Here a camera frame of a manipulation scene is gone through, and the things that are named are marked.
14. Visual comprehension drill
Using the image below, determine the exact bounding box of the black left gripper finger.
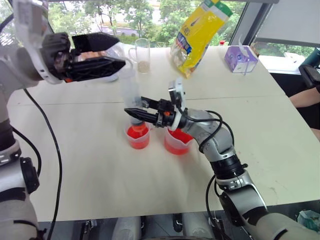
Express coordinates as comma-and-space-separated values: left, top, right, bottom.
66, 56, 127, 83
71, 31, 120, 54

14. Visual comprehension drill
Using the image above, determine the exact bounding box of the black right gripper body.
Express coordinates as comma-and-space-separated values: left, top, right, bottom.
152, 98, 176, 129

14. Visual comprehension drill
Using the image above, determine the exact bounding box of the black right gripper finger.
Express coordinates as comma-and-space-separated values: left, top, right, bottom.
123, 108, 159, 124
139, 96, 161, 111

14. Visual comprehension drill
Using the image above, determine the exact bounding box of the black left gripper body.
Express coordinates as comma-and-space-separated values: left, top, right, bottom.
41, 31, 75, 82

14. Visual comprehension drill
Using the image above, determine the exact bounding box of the plastic cup with red liquid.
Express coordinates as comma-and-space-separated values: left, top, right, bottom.
163, 127, 195, 156
124, 123, 151, 151

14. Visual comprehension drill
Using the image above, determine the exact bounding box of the clear glass mug with grains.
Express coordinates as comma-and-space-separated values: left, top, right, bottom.
128, 37, 152, 75

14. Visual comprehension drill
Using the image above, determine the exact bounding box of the yellow plastic snack bag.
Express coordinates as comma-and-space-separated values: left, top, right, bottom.
170, 0, 234, 80

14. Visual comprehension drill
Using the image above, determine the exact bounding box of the purple tissue box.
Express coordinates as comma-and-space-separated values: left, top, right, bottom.
223, 36, 259, 76

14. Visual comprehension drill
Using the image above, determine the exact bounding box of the grey rounded robot leg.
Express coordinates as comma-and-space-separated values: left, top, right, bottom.
181, 211, 215, 240
113, 215, 142, 240

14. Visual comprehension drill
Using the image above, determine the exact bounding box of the black chair armrest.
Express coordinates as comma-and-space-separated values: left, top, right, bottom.
298, 63, 320, 89

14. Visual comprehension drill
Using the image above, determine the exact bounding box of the dark teal bag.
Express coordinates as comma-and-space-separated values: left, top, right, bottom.
303, 46, 320, 69

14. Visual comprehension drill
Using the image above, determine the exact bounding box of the green crumpled plastic bag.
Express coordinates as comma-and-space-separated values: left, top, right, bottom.
296, 209, 320, 232

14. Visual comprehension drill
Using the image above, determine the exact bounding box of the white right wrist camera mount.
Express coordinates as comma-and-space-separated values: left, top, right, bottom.
167, 76, 189, 133

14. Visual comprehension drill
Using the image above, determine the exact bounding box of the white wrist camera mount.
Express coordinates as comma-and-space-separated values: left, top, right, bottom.
11, 0, 64, 85
167, 76, 189, 133

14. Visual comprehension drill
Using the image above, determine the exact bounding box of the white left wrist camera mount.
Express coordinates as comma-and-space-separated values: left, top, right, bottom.
11, 0, 64, 85

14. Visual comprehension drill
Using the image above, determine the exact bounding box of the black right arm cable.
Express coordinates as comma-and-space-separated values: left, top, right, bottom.
199, 109, 235, 152

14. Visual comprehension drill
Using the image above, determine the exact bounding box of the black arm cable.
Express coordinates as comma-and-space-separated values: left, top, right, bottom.
11, 88, 64, 240
199, 109, 235, 152

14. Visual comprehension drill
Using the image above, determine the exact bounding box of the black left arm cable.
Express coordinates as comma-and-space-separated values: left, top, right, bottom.
11, 88, 64, 240

